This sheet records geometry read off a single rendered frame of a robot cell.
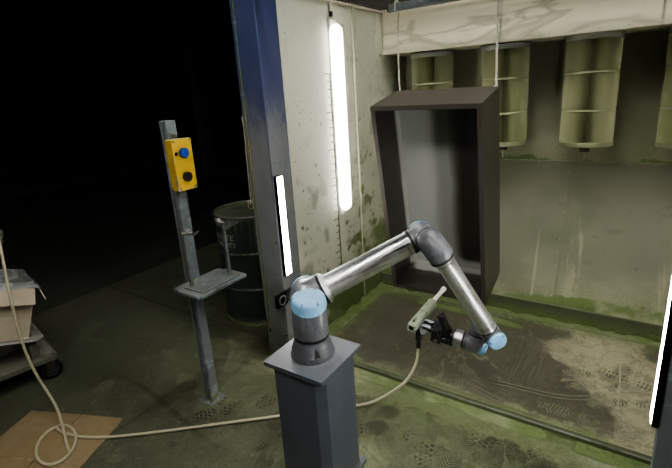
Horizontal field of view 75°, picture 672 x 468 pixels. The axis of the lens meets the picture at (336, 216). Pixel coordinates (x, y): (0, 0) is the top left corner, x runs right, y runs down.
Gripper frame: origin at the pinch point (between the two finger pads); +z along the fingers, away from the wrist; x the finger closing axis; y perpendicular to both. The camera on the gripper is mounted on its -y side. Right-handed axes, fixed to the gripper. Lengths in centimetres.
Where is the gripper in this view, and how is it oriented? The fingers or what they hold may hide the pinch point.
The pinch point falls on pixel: (418, 321)
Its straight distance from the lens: 248.9
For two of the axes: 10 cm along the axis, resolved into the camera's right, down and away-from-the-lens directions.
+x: 5.3, -3.2, 7.9
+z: -8.5, -2.0, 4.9
